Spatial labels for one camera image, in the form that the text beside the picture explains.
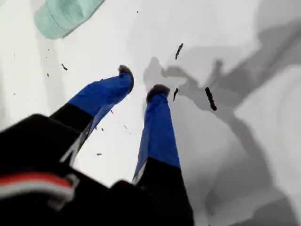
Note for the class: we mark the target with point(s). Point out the pale green T-shirt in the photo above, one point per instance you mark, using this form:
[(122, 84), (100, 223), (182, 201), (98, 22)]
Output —
[(61, 16)]

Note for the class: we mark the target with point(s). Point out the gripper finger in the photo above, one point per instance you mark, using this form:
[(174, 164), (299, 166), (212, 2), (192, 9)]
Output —
[(157, 131), (103, 94)]

